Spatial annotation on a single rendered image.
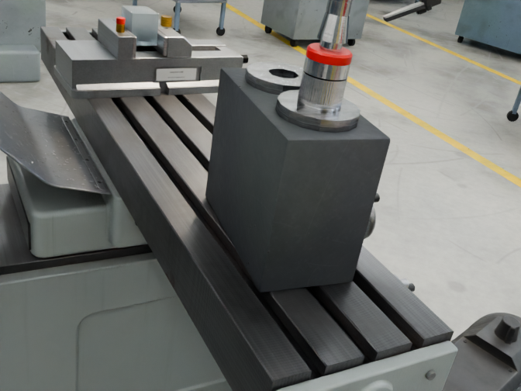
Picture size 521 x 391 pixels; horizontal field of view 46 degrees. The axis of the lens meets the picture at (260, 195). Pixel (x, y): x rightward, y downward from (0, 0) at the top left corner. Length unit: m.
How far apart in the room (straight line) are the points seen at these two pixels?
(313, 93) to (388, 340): 0.27
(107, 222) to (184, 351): 0.37
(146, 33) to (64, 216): 0.39
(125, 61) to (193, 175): 0.34
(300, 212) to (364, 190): 0.08
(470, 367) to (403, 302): 0.58
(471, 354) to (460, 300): 1.25
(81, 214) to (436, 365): 0.60
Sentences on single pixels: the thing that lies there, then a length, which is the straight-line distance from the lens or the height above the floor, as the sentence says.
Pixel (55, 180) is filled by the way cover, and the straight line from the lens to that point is 0.99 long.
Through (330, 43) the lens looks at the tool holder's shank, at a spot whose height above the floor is 1.23.
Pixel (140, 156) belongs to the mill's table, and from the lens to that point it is 0.95.
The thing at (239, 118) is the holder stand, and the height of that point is 1.12.
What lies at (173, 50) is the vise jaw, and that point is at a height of 1.05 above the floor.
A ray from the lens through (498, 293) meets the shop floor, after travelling 2.71.
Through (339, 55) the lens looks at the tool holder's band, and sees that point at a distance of 0.63.
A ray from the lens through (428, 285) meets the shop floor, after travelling 2.59.
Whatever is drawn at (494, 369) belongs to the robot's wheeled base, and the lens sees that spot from 1.32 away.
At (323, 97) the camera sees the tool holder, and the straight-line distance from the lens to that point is 0.64.
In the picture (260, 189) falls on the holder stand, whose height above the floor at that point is 1.07.
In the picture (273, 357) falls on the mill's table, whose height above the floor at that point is 0.97.
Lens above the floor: 1.38
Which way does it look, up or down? 28 degrees down
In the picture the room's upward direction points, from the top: 10 degrees clockwise
